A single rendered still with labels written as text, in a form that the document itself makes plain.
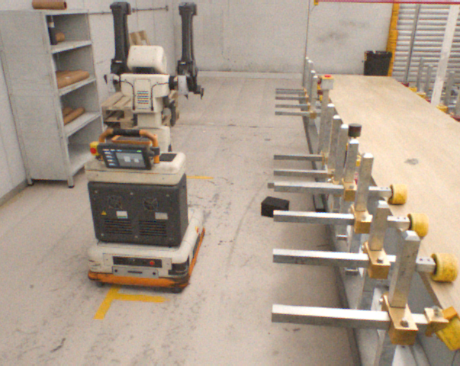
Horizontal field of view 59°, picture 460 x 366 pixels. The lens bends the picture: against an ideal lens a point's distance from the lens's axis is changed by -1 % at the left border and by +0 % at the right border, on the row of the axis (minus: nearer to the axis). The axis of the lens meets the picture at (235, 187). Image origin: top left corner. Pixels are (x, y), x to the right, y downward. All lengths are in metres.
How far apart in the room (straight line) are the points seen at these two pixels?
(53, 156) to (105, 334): 2.15
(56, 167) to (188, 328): 2.33
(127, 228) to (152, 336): 0.64
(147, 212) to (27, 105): 2.00
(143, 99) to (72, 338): 1.39
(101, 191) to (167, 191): 0.39
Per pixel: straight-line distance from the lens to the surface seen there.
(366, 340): 1.40
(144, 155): 2.23
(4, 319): 2.74
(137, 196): 2.41
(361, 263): 1.27
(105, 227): 2.59
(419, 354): 1.53
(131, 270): 2.59
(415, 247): 1.01
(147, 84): 2.55
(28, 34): 3.96
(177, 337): 2.36
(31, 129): 4.16
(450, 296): 1.32
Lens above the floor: 1.64
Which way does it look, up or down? 25 degrees down
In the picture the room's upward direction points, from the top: 1 degrees clockwise
